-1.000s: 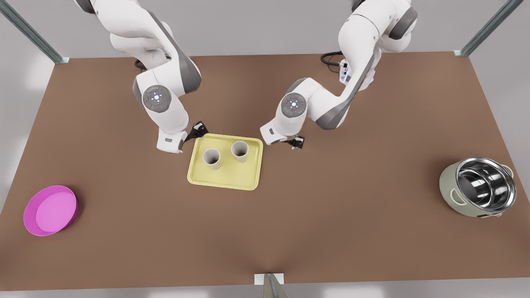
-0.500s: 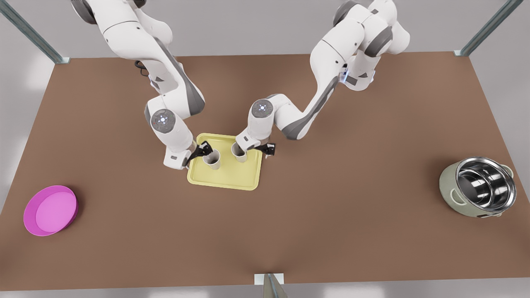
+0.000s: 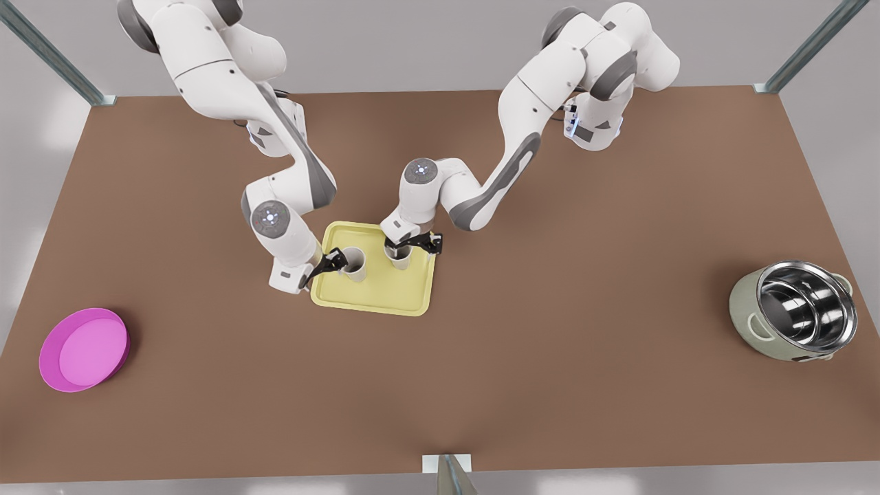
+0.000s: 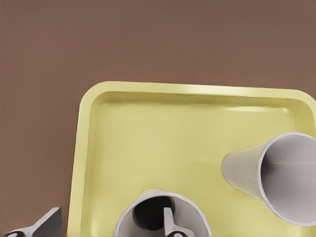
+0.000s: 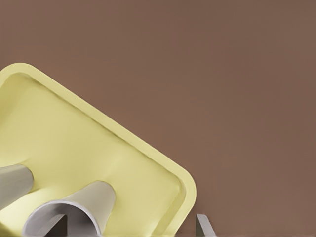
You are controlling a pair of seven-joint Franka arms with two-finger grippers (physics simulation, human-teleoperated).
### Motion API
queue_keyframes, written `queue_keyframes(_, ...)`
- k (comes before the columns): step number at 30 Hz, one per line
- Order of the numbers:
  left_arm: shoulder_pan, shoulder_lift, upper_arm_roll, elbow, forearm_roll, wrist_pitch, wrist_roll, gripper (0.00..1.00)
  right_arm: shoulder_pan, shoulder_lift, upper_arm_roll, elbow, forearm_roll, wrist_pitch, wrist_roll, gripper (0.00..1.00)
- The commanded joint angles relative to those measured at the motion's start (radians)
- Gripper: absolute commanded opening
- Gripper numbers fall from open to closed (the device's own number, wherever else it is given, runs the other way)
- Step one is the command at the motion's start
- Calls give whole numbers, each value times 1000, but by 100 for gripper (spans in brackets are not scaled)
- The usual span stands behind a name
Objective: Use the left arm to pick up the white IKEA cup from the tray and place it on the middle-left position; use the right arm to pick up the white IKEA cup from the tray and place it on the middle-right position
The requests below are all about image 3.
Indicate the white cup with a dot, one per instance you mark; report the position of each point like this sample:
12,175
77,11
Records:
356,263
399,257

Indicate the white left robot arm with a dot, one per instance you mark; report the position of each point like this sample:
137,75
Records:
512,130

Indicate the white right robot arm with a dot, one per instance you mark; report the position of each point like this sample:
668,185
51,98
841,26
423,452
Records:
206,65

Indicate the yellow tray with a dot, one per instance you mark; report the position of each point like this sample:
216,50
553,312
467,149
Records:
377,285

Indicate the pink round bowl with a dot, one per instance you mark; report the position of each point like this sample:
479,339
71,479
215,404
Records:
84,349

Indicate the sage green steel pot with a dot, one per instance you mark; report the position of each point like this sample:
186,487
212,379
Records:
794,311

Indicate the silver frame post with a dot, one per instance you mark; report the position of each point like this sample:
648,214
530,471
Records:
450,476
811,47
51,53

